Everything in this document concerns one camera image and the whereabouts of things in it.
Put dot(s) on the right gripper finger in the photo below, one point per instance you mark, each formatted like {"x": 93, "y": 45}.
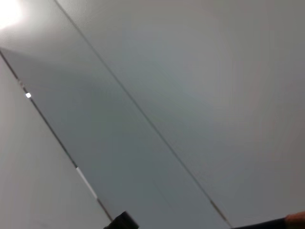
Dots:
{"x": 122, "y": 221}

